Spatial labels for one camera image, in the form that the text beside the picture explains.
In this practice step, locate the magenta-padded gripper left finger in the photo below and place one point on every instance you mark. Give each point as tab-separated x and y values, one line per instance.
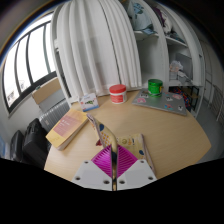
96	173

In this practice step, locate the yellow and pink book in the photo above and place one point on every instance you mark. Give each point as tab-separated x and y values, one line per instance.
66	128

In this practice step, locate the large black bag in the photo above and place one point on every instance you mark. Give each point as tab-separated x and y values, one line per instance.
35	141

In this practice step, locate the small black bag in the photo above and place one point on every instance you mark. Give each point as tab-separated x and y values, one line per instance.
16	145

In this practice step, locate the grey laptop with stickers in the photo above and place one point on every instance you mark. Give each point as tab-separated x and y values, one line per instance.
160	102

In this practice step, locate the white metal rack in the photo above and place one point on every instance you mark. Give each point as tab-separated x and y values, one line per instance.
216	100

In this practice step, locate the white pleated curtain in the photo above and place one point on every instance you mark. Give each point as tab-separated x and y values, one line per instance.
96	46

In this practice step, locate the black-framed window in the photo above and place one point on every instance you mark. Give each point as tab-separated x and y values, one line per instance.
26	63

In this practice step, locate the light wooden board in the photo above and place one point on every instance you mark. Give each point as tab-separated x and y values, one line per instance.
46	90

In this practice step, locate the white jar with red lid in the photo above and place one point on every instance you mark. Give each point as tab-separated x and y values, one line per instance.
118	95

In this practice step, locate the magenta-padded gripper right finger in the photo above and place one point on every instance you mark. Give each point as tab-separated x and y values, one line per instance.
133	175

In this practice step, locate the grey ribbed radiator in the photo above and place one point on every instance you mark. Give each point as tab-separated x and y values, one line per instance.
53	115

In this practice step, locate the white shelf unit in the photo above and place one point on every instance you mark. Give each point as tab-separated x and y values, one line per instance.
180	43

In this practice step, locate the yellow patterned towel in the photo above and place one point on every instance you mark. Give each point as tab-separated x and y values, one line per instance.
104	133

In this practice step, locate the green round can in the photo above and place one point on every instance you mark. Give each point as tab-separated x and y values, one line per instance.
155	88

